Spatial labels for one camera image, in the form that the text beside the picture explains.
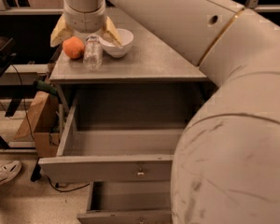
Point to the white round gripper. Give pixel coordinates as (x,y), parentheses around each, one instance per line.
(85,21)

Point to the clear plastic water bottle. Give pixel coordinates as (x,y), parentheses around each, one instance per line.
(93,53)

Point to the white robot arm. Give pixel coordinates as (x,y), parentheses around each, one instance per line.
(226,167)

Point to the grey cabinet with top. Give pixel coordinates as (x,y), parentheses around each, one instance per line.
(149,60)

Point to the grey open top drawer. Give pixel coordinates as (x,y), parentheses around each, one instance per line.
(112,130)

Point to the grey open drawer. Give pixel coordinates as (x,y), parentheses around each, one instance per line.
(112,130)
(126,202)

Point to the metal top drawer knob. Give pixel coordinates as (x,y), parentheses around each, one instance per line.
(140,173)

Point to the metal drawer knob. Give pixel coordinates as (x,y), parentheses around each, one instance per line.
(141,221)
(140,173)

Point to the grey open lower drawer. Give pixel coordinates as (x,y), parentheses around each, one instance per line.
(126,202)

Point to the metal lower drawer knob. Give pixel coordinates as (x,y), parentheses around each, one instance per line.
(141,221)

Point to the orange fruit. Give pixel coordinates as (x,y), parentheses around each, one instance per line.
(73,47)

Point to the white ceramic bowl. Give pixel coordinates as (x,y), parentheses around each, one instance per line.
(113,49)

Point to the brown cardboard box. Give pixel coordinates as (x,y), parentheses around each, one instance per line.
(39,123)

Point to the white sneaker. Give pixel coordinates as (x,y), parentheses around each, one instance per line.
(9,171)

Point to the green handled tool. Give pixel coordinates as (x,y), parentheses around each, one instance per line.
(43,86)

